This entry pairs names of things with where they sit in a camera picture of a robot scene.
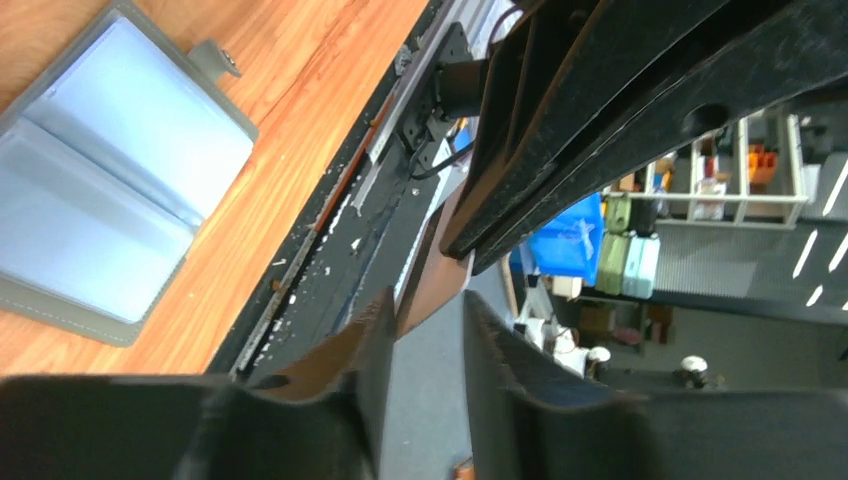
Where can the white background shelf rack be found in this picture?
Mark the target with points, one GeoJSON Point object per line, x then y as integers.
{"type": "Point", "coordinates": [747, 174]}

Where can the grey card holder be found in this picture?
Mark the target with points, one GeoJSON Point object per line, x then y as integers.
{"type": "Point", "coordinates": [111, 160]}

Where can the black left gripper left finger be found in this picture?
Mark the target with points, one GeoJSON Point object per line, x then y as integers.
{"type": "Point", "coordinates": [319, 418]}

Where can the blue background bin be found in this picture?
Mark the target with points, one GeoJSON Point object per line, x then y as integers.
{"type": "Point", "coordinates": [570, 244]}

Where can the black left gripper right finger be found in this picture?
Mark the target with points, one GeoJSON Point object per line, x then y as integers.
{"type": "Point", "coordinates": [529, 418]}

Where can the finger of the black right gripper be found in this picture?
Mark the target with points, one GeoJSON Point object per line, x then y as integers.
{"type": "Point", "coordinates": [655, 75]}
{"type": "Point", "coordinates": [510, 158]}

